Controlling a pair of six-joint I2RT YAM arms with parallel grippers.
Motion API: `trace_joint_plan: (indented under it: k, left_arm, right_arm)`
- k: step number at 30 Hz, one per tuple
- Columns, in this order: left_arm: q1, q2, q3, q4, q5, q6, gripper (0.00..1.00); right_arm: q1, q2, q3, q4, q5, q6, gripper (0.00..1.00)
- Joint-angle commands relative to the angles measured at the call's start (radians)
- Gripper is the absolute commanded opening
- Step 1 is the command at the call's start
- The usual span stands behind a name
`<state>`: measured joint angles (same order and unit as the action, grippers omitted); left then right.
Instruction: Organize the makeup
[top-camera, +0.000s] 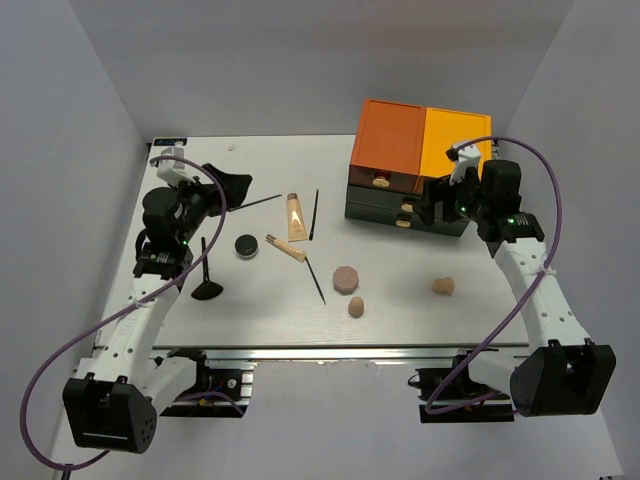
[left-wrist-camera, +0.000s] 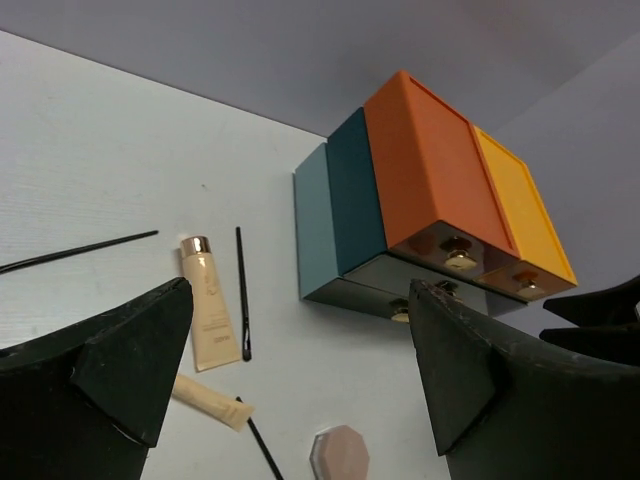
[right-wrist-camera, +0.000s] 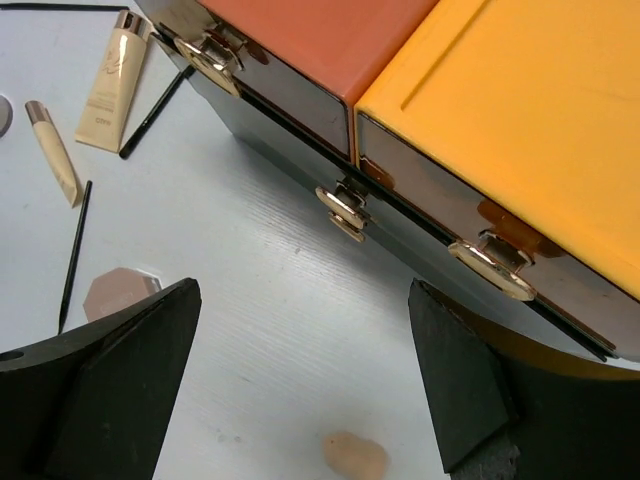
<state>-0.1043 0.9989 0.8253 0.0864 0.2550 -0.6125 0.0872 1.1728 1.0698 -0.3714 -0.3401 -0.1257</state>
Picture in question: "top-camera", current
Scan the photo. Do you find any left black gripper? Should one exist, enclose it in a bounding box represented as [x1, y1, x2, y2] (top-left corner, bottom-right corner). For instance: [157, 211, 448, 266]
[169, 165, 252, 246]

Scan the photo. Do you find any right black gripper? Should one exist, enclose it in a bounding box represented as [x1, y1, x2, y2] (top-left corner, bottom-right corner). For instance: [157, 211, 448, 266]
[412, 165, 490, 228]

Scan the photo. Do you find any thin black makeup brush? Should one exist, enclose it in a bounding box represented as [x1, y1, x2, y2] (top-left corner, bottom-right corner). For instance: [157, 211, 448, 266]
[233, 194, 282, 211]

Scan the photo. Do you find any black round compact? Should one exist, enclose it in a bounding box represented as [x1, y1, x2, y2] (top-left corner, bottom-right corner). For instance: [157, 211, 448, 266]
[234, 234, 259, 260]

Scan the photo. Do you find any clear orange drawer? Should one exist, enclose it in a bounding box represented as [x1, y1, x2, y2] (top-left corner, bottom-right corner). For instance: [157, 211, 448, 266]
[348, 165, 418, 193]

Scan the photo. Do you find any tan gourd makeup sponge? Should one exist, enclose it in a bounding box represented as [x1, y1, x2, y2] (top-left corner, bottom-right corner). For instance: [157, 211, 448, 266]
[431, 277, 455, 296]

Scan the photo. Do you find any pink octagonal powder case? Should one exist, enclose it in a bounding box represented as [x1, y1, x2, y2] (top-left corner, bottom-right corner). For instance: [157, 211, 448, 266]
[332, 266, 359, 295]

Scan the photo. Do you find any tan egg makeup sponge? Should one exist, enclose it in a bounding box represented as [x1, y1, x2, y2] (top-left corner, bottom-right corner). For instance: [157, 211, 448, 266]
[348, 296, 365, 318]

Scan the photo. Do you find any black eyeliner pencil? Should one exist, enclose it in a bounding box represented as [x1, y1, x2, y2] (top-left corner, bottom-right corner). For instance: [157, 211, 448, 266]
[305, 257, 327, 306]

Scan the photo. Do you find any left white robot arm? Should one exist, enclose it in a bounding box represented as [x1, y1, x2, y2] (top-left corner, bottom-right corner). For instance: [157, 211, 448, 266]
[63, 160, 252, 454]

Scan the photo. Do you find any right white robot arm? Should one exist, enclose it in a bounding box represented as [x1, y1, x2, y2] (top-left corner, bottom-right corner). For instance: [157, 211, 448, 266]
[423, 158, 616, 417]

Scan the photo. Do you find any black fan makeup brush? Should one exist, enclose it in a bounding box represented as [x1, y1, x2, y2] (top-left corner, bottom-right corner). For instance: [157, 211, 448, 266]
[191, 236, 224, 301]

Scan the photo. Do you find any orange drawer box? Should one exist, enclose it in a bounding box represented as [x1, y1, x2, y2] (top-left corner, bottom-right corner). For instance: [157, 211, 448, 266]
[349, 99, 426, 180]

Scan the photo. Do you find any large beige cosmetic tube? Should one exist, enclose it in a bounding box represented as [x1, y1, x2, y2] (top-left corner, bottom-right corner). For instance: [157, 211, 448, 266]
[287, 193, 308, 242]

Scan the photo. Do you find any small beige concealer tube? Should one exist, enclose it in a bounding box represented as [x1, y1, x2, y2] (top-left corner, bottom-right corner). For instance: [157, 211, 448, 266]
[265, 234, 307, 263]

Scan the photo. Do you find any yellow drawer box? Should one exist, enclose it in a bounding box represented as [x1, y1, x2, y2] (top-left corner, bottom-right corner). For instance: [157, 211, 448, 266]
[416, 107, 492, 193]

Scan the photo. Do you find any blue table label sticker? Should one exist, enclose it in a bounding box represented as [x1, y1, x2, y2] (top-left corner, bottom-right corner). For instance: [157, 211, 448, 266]
[152, 137, 188, 147]

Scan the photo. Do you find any black mascara wand brush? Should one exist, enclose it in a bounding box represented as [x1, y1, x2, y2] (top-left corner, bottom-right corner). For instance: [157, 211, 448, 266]
[308, 189, 319, 241]

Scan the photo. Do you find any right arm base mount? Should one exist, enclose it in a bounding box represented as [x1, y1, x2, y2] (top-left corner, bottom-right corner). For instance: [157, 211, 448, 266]
[407, 354, 515, 424]

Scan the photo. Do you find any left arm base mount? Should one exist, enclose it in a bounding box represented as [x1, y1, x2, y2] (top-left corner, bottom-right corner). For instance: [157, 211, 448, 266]
[153, 348, 254, 418]

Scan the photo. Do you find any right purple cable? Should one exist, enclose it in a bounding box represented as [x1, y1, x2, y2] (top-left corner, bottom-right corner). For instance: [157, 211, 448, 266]
[423, 135, 566, 414]

